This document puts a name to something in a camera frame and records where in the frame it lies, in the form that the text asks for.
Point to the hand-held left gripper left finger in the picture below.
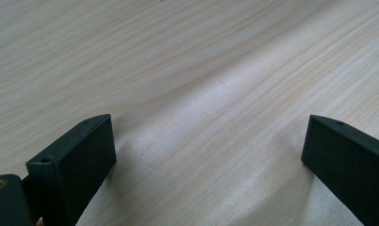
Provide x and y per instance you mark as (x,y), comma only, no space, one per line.
(73,175)

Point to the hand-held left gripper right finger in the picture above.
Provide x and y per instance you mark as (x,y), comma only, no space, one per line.
(351,166)

